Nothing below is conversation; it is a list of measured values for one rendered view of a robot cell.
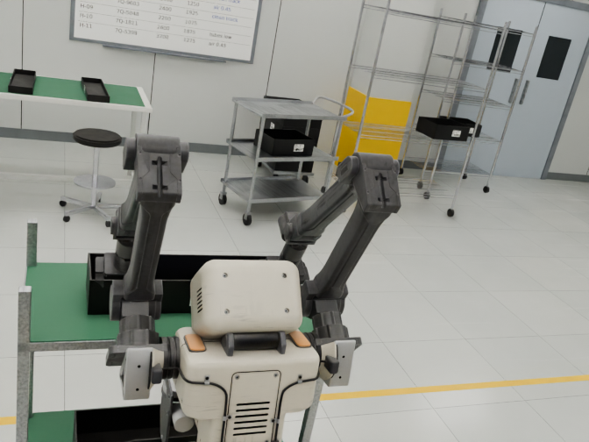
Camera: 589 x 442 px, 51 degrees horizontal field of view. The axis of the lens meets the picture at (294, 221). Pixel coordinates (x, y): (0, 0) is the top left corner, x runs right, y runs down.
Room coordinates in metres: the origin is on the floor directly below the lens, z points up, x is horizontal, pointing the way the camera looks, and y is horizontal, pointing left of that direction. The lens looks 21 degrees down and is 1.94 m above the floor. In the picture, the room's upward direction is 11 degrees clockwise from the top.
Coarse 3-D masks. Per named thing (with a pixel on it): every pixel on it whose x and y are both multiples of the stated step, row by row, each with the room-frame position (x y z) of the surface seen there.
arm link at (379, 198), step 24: (360, 168) 1.18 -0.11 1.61; (384, 168) 1.20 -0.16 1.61; (360, 192) 1.16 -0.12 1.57; (384, 192) 1.16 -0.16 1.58; (360, 216) 1.17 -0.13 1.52; (384, 216) 1.16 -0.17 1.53; (360, 240) 1.18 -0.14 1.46; (336, 264) 1.23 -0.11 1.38; (312, 288) 1.27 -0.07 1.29; (336, 288) 1.25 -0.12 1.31
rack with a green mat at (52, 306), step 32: (32, 224) 1.70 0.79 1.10; (32, 256) 1.70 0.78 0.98; (32, 288) 1.58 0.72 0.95; (64, 288) 1.61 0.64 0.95; (32, 320) 1.42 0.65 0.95; (64, 320) 1.45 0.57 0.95; (96, 320) 1.48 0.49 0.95; (160, 320) 1.54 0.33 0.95; (32, 352) 1.71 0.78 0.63; (32, 384) 1.71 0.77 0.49; (320, 384) 1.66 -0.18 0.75; (32, 416) 1.72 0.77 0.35; (64, 416) 1.75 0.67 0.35
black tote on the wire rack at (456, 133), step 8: (424, 120) 5.93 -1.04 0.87; (432, 120) 6.10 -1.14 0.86; (440, 120) 6.14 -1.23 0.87; (448, 120) 6.19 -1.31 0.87; (416, 128) 6.01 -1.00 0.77; (424, 128) 5.91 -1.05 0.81; (432, 128) 5.81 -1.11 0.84; (440, 128) 5.78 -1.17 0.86; (448, 128) 5.82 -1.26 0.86; (456, 128) 5.87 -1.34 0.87; (464, 128) 5.91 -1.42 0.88; (432, 136) 5.78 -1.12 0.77; (440, 136) 5.79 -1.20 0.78; (448, 136) 5.84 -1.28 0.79; (456, 136) 5.88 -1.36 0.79; (464, 136) 5.93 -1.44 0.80
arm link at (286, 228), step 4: (288, 212) 1.55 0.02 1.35; (292, 212) 1.56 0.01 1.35; (296, 212) 1.56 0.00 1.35; (280, 216) 1.57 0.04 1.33; (284, 216) 1.56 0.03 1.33; (288, 216) 1.54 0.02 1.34; (292, 216) 1.55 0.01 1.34; (280, 220) 1.56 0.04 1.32; (284, 220) 1.55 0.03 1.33; (288, 220) 1.53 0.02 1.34; (280, 224) 1.55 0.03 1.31; (284, 224) 1.54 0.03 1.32; (288, 224) 1.45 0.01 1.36; (292, 224) 1.46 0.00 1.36; (280, 228) 1.54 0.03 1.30; (284, 228) 1.47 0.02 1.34; (288, 228) 1.44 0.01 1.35; (292, 228) 1.44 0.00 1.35; (280, 232) 1.54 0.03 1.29; (284, 232) 1.46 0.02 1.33; (288, 232) 1.44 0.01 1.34; (292, 232) 1.44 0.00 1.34; (284, 236) 1.48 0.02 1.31; (288, 236) 1.45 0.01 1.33; (284, 240) 1.54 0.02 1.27; (288, 240) 1.45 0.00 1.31; (292, 244) 1.46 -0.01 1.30; (296, 244) 1.47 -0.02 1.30; (300, 244) 1.47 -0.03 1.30; (304, 244) 1.48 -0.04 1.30; (308, 244) 1.48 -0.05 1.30; (312, 244) 1.49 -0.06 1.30
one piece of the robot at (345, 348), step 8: (336, 344) 1.16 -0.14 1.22; (344, 344) 1.16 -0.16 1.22; (352, 344) 1.17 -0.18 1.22; (344, 352) 1.16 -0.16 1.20; (352, 352) 1.17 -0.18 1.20; (344, 360) 1.16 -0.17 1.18; (344, 368) 1.16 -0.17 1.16; (336, 376) 1.15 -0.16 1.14; (344, 376) 1.16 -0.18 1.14; (328, 384) 1.14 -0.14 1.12; (336, 384) 1.15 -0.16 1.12; (344, 384) 1.16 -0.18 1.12
